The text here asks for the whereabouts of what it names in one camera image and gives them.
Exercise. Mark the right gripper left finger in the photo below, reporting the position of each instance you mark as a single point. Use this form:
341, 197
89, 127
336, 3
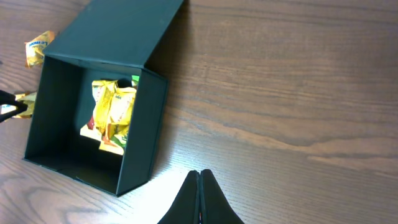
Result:
185, 207

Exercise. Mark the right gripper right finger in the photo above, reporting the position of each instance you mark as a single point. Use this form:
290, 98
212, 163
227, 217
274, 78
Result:
214, 206

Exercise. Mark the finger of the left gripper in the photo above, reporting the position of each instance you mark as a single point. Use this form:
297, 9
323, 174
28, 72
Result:
9, 99

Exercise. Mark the yellow chocolate snack packet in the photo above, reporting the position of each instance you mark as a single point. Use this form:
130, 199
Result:
102, 91

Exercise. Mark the yellow peanut butter snack packet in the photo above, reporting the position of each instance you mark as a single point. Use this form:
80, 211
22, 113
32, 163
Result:
106, 144

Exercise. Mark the green Apollo snack packet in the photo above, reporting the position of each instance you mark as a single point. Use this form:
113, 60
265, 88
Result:
134, 80

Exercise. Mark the orange Lemond snack, far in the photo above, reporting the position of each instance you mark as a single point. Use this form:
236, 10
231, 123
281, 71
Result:
34, 48

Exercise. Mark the dark green open box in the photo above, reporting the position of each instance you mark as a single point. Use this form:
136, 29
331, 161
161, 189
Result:
108, 40

